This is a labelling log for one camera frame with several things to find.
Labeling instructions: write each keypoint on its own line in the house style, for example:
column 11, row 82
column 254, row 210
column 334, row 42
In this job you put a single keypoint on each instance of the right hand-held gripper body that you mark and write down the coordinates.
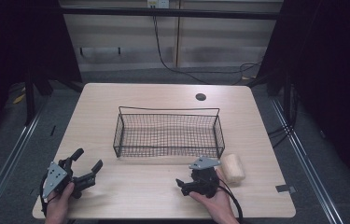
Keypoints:
column 205, row 179

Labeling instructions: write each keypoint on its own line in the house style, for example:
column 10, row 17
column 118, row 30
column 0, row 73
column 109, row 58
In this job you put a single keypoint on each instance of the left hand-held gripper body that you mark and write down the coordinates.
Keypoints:
column 55, row 179

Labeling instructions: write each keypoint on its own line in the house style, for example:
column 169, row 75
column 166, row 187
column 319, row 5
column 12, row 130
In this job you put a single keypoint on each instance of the person's left hand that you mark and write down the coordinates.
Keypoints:
column 57, row 203

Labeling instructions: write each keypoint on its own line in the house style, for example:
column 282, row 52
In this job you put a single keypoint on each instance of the person's right hand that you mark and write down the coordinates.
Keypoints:
column 217, row 205

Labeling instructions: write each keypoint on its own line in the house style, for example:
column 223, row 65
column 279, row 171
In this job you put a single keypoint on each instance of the beige bread roll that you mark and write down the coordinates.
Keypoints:
column 233, row 168

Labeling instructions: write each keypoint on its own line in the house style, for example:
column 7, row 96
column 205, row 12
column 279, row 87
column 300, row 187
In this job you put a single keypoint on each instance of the small black floor object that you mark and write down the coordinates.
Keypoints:
column 53, row 130

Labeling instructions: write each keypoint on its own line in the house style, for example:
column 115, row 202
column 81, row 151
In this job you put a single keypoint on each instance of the black metal stand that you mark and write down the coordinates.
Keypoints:
column 29, row 99
column 286, row 93

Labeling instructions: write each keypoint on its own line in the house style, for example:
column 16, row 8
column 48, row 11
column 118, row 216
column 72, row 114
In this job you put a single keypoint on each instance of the yellow floor tape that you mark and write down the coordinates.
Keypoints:
column 18, row 98

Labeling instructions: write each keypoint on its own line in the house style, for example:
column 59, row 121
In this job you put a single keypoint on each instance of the grey tape piece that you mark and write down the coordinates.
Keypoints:
column 285, row 188

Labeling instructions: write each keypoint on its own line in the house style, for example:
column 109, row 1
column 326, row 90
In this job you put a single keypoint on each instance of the dark round table grommet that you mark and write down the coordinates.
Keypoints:
column 200, row 96

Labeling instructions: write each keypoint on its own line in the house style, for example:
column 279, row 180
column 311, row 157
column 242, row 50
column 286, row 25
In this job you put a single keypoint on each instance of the black curtain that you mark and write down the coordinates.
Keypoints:
column 334, row 62
column 7, row 46

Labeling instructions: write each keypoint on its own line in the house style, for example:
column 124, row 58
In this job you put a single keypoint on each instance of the metal floor rail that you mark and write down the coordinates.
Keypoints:
column 11, row 158
column 303, row 161

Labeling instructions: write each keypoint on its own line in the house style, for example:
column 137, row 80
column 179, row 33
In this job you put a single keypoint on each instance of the black horizontal frame bar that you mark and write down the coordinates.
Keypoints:
column 163, row 12

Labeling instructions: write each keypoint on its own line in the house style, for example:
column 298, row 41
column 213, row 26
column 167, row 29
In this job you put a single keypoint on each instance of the white wall power outlet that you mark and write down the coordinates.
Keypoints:
column 158, row 3

